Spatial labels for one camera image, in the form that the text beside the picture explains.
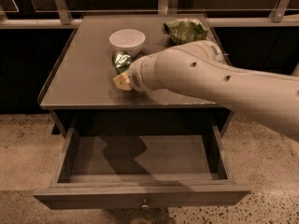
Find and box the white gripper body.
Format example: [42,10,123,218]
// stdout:
[127,53,164,92]

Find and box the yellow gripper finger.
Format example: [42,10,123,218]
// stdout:
[113,72,133,91]

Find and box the crushed green can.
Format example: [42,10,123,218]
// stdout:
[112,51,133,74]

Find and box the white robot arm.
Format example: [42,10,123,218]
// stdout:
[113,40,299,141]

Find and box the open top drawer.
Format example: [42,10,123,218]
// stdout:
[34,128,249,209]

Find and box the metal drawer knob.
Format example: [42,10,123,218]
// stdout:
[141,199,150,210]

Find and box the white ceramic bowl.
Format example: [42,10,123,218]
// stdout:
[109,29,146,57]

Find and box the grey wooden cabinet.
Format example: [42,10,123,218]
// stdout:
[38,14,233,136]

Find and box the green chip bag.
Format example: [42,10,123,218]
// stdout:
[164,18,208,45]

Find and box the metal railing frame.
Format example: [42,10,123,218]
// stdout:
[0,0,299,27]

